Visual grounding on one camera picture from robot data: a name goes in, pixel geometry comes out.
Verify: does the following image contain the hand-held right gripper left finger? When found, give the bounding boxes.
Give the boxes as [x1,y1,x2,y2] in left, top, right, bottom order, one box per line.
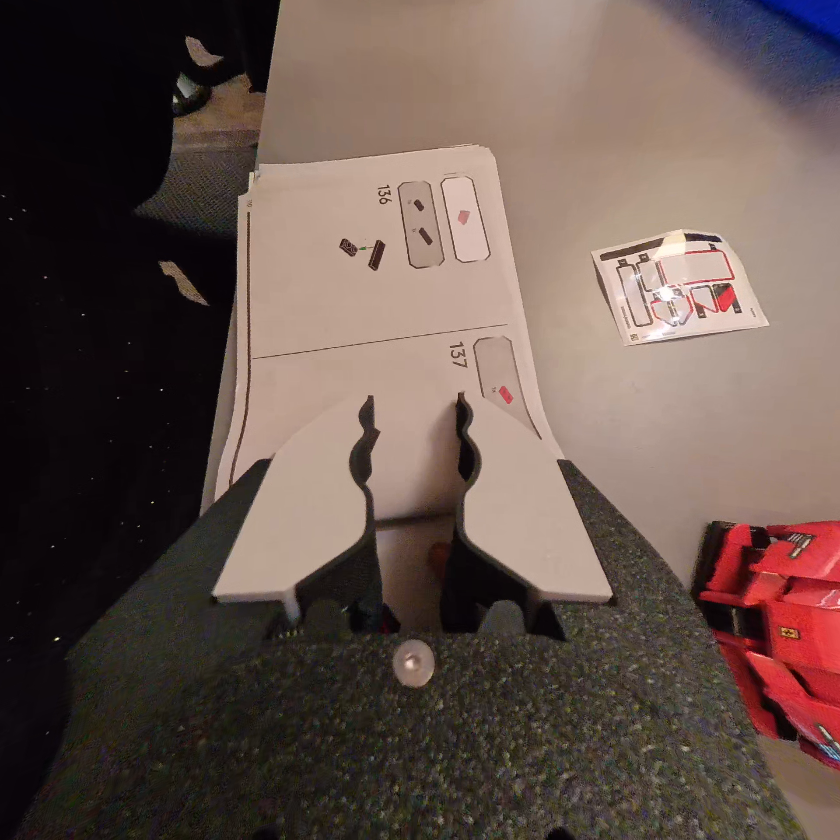
[210,394,382,618]

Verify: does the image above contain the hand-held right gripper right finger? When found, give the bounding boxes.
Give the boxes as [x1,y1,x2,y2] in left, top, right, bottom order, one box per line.
[444,392,618,615]

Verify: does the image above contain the lego instruction booklet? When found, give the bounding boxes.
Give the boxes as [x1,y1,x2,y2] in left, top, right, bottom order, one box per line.
[201,141,561,618]

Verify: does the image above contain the red lego car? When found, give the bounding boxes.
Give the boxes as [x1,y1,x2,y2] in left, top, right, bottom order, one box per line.
[692,520,840,771]

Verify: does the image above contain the white sticker sheet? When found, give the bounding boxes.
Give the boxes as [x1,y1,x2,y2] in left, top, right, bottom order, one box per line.
[590,229,770,347]

